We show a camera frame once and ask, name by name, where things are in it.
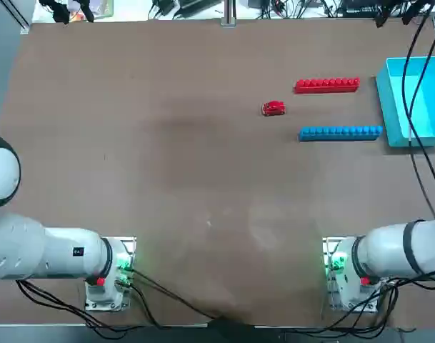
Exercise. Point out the black power adapter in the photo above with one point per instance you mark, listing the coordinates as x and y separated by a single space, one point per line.
167 6

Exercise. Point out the cyan plastic bin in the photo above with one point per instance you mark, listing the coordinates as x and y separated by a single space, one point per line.
426 103

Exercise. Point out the red building block row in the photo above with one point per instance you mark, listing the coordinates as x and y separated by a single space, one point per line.
326 86

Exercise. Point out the aluminium corner bracket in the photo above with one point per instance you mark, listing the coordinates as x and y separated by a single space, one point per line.
25 28

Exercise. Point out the blue building block row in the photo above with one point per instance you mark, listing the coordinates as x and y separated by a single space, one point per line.
340 134

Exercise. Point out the aluminium profile post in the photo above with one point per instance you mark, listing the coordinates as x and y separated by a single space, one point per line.
228 14

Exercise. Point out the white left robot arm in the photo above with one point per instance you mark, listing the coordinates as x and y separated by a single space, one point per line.
24 246

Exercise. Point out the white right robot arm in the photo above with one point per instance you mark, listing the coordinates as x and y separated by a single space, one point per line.
381 246

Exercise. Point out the green box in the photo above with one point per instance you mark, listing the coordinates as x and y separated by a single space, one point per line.
104 8

